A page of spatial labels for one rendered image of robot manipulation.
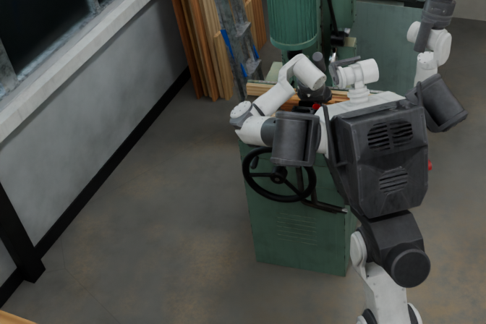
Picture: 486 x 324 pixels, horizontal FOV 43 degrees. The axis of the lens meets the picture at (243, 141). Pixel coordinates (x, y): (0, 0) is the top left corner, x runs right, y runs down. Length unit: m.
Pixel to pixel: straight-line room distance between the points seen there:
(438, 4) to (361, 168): 0.58
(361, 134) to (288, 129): 0.21
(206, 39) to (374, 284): 2.28
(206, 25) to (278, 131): 2.16
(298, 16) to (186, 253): 1.48
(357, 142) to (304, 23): 0.75
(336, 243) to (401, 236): 1.08
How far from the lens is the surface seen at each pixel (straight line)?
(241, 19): 3.35
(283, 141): 1.69
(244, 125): 1.88
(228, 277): 3.06
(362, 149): 1.60
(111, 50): 3.53
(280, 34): 2.26
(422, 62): 2.03
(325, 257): 2.93
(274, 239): 2.92
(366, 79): 1.76
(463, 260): 3.14
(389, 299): 2.03
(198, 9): 3.75
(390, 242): 1.76
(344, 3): 2.43
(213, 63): 3.94
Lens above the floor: 2.44
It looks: 41 degrees down
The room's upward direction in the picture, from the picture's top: 8 degrees counter-clockwise
